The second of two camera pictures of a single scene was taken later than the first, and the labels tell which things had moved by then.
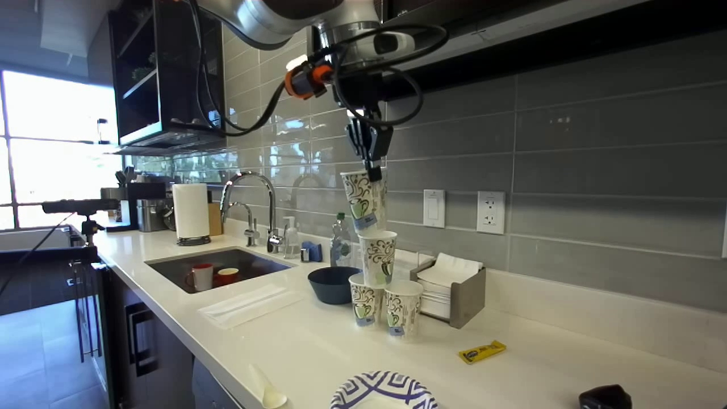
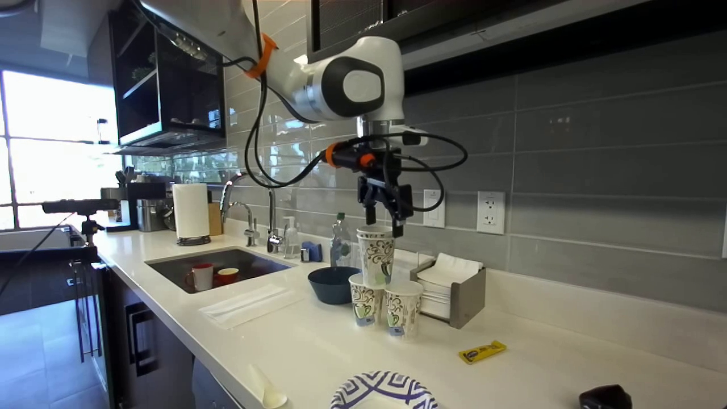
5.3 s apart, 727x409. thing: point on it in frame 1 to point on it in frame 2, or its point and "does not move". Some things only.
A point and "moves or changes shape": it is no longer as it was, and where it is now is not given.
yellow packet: [472, 354] does not move
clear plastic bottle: [342, 244] does not move
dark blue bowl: [331, 284] does not move
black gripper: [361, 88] to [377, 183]
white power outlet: [491, 212] does not move
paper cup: [364, 196] moves or changes shape
